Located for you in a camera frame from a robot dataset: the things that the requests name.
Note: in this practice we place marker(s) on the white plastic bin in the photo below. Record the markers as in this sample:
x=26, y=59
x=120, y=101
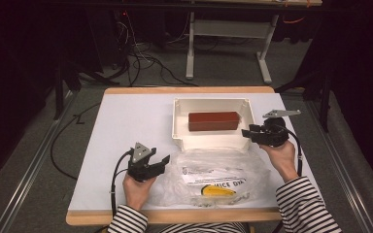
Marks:
x=213, y=139

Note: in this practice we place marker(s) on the white table mat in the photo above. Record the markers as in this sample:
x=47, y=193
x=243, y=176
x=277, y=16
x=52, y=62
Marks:
x=126, y=129

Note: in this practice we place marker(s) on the clear plastic bag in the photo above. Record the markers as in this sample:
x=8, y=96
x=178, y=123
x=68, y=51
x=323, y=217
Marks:
x=181, y=187

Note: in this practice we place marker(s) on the person's striped torso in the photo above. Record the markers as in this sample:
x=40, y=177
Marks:
x=204, y=228

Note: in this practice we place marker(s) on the black metal stand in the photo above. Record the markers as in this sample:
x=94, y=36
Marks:
x=325, y=97
x=59, y=90

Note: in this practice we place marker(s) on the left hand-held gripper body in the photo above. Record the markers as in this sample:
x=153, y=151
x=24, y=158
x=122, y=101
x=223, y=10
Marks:
x=141, y=170

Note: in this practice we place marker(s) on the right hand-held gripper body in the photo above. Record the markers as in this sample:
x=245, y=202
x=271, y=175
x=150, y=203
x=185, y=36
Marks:
x=272, y=136

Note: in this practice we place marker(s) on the wooden table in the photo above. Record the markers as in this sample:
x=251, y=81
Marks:
x=181, y=217

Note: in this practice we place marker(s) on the person's right hand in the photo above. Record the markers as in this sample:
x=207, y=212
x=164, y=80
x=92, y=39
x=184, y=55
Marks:
x=283, y=158

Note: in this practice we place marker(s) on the person's left hand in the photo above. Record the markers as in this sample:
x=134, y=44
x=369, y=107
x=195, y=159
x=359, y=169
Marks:
x=137, y=191

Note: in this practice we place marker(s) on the red-brown rectangular box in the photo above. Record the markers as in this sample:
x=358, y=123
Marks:
x=213, y=121

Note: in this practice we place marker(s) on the metal floor rail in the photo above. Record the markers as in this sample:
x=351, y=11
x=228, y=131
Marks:
x=340, y=155
x=29, y=174

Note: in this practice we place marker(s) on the white metal desk frame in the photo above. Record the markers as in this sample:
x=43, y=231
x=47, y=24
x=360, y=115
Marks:
x=230, y=29

